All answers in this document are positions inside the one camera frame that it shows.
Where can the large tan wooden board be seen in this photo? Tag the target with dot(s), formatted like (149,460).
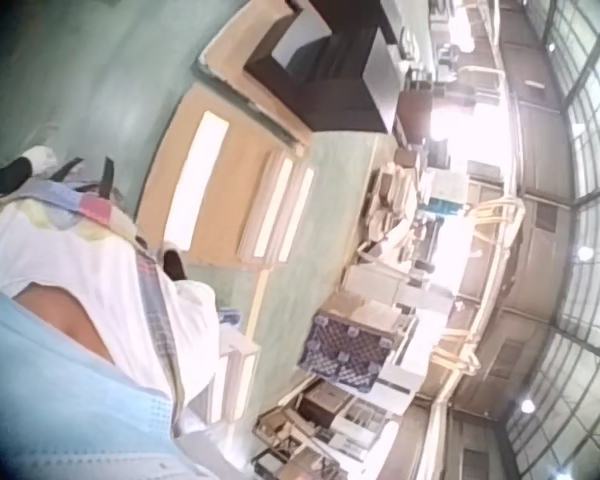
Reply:
(230,200)

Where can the white cabinets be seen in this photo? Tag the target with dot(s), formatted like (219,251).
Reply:
(380,285)

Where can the heap of wooden pieces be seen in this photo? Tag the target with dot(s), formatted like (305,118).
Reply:
(390,200)

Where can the blue plastic pallet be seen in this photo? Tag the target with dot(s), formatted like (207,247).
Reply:
(350,350)

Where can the dark brown cabinet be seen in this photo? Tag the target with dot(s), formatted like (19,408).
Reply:
(340,100)

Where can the teal machine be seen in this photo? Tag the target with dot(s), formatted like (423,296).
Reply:
(442,207)

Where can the cluttered rack of boxes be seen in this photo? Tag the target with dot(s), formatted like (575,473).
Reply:
(320,405)

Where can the workbench row with machines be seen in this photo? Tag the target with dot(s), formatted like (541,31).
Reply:
(420,100)

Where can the round ceiling lamp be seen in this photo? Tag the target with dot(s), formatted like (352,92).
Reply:
(585,252)
(527,405)

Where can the person's legs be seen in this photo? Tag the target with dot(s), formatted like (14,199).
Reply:
(5,176)

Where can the white tubular frame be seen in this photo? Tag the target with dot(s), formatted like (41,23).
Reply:
(500,210)

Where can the pale wooden frame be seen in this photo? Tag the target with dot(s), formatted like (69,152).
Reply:
(230,45)

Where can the grid window wall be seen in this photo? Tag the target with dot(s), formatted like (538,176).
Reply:
(590,150)

